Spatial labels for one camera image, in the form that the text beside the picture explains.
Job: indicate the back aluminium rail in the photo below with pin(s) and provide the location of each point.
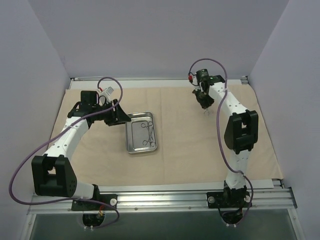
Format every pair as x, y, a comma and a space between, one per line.
148, 78

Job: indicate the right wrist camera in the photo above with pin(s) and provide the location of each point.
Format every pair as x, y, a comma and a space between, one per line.
202, 75

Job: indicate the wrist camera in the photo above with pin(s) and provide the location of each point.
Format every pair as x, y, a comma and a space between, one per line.
202, 75
108, 91

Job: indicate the aluminium front rail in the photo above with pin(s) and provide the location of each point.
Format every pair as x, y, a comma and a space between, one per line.
196, 200

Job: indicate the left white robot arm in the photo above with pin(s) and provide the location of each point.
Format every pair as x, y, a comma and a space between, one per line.
52, 172

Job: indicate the steel instrument tray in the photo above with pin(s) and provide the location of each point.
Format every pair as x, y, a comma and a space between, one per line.
135, 134

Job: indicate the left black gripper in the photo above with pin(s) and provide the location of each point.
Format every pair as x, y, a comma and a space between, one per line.
113, 115

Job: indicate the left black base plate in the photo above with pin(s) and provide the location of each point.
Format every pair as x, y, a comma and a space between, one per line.
106, 200

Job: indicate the steel forceps clamp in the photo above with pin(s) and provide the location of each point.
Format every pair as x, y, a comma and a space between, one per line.
144, 125

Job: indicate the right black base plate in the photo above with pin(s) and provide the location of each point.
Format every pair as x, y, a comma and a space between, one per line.
220, 200

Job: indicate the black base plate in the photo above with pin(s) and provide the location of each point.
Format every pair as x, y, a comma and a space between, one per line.
106, 200
220, 200

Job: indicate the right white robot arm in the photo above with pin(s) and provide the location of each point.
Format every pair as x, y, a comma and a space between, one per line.
241, 132

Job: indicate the steel surgical scissors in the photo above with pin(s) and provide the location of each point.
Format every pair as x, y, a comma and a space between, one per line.
151, 138

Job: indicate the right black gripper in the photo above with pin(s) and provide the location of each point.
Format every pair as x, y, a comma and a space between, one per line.
204, 100

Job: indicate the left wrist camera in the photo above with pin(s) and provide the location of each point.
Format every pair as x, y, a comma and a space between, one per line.
108, 91

